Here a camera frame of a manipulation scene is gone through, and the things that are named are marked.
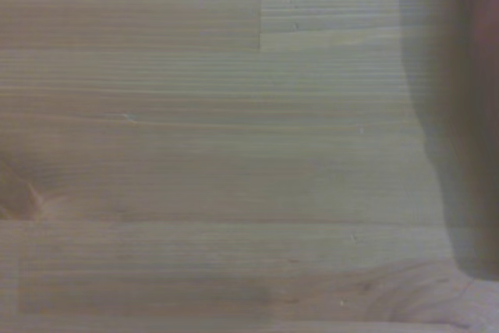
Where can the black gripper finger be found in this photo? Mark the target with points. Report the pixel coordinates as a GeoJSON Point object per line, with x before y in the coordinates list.
{"type": "Point", "coordinates": [471, 114]}

